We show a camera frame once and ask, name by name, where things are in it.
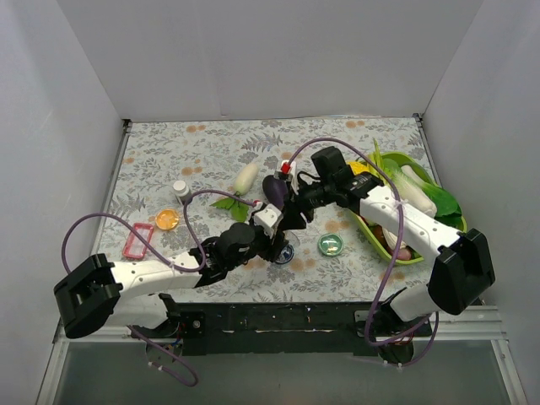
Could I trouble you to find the black front rail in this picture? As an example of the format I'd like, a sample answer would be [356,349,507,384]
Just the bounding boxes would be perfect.
[130,301,434,356]

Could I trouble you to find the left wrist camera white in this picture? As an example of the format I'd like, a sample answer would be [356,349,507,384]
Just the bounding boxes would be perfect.
[251,204,283,238]

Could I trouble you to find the napa cabbage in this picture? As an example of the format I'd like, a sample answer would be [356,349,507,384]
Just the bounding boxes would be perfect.
[368,224,407,253]
[389,166,436,218]

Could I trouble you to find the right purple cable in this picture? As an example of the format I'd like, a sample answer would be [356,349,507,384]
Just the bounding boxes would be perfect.
[286,138,440,366]

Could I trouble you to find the purple cable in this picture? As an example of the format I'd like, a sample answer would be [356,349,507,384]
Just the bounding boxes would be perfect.
[61,189,262,387]
[286,138,440,366]

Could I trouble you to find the floral table mat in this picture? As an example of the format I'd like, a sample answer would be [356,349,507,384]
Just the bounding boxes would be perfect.
[94,117,431,303]

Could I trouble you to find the green vegetable basket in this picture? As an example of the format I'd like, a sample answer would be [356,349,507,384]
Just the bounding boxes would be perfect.
[357,152,467,260]

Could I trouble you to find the orange round pill box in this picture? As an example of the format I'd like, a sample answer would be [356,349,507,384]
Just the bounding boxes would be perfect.
[155,208,180,231]

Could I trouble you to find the pink rectangular pill box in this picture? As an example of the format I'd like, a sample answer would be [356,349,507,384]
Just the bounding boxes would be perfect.
[122,223,154,260]

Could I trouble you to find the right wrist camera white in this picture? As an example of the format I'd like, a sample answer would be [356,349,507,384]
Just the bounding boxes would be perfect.
[273,160,299,192]

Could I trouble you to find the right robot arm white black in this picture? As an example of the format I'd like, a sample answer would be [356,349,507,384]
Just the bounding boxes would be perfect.
[275,146,495,336]

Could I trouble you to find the green bok choy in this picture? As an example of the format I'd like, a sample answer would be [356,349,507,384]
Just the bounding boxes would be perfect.
[420,182,463,230]

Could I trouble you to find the blue round pill box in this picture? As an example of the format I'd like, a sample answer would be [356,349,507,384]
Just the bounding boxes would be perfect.
[275,245,294,265]

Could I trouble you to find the white blue pill bottle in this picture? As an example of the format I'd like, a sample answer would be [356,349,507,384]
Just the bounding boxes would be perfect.
[172,180,192,205]

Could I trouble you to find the white radish with leaves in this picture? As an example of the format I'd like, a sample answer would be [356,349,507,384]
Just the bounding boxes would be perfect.
[211,163,259,222]

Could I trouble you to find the purple eggplant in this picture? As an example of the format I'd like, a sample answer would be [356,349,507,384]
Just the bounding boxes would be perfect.
[262,175,288,210]

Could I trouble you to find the celery stalks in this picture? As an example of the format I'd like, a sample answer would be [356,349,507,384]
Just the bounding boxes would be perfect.
[368,139,399,186]

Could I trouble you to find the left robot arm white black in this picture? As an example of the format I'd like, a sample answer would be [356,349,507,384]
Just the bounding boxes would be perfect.
[54,223,289,339]

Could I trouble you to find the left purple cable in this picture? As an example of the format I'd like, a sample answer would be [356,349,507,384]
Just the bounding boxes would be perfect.
[61,189,262,387]

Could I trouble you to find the green round pill box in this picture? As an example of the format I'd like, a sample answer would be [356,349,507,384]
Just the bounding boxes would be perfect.
[317,233,343,257]

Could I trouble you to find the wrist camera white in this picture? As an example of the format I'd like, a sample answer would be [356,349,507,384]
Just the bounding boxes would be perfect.
[273,160,299,192]
[251,204,283,238]

